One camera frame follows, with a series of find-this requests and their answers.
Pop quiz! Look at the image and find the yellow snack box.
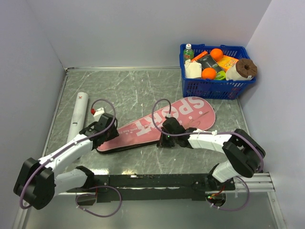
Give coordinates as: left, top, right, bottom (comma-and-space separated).
217, 55, 239, 72

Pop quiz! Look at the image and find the orange fruit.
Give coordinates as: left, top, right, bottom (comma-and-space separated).
202, 68, 217, 80
210, 48, 224, 62

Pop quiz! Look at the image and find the white shuttlecock tube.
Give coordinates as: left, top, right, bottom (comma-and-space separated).
67, 92, 89, 143

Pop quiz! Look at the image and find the orange fruit upper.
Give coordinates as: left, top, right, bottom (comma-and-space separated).
210, 48, 224, 62

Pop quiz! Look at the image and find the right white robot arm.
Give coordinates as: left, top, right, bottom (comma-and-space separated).
154, 117, 265, 191

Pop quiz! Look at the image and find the pink racket cover bag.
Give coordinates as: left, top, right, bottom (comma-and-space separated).
97, 96, 216, 154

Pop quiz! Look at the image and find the green small pack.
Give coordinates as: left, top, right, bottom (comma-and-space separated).
215, 70, 226, 80

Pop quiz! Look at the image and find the black product box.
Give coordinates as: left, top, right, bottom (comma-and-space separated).
197, 54, 224, 73

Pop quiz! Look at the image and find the orange thin box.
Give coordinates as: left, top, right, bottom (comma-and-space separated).
191, 51, 208, 62

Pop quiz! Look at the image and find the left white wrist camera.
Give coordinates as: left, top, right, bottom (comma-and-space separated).
91, 107, 105, 122

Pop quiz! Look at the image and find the green drink bottle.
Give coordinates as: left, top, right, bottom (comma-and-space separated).
183, 44, 194, 61

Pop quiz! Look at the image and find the blue plastic basket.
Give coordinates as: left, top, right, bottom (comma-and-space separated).
179, 43, 256, 100

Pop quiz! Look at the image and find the orange fruit lower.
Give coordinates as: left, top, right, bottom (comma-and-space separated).
202, 68, 217, 80

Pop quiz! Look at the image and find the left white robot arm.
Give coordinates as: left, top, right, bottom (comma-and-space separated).
13, 113, 119, 209

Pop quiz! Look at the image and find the white carton box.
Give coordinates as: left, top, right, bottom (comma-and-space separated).
184, 60, 202, 79

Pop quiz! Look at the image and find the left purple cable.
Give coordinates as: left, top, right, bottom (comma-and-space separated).
19, 98, 122, 218

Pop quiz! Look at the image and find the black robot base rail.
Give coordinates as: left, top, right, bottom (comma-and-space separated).
67, 174, 235, 203

